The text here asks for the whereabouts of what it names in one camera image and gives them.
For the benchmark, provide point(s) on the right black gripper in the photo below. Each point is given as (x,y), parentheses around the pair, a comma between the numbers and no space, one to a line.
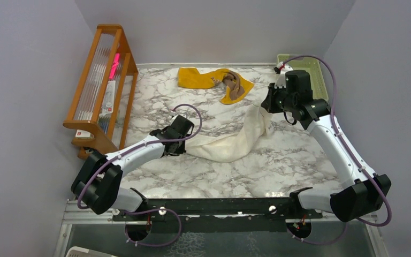
(269,103)

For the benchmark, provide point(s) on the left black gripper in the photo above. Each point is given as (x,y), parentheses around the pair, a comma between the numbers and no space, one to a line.
(181,149)

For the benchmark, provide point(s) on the yellow brown towel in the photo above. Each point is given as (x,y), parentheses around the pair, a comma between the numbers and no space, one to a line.
(236,87)

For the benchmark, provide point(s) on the white cream towel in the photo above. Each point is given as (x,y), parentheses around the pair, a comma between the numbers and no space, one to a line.
(231,147)

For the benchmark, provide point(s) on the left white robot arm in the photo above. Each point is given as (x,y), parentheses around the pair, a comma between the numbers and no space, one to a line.
(97,185)

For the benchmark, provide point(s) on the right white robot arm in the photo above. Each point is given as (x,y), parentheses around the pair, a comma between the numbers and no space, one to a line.
(363,190)

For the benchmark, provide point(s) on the green plastic basket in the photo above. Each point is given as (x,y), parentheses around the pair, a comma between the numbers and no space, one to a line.
(313,67)

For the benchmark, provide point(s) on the wooden shelf rack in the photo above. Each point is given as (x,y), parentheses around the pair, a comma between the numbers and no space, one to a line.
(110,131)

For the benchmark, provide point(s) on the small white red box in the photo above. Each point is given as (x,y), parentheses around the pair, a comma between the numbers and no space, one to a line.
(82,134)

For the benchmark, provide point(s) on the white basket corner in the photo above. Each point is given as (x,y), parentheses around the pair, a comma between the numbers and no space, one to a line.
(76,251)

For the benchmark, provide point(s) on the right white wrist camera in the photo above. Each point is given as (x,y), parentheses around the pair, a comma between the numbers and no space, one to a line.
(280,69)

